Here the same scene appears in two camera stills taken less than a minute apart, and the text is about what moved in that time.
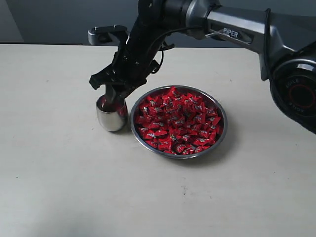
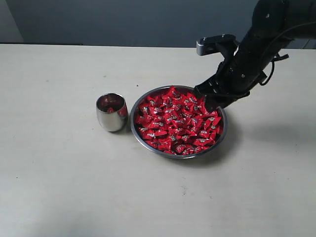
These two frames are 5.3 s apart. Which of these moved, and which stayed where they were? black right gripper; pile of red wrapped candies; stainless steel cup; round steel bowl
Moved: black right gripper
Stayed: round steel bowl; pile of red wrapped candies; stainless steel cup
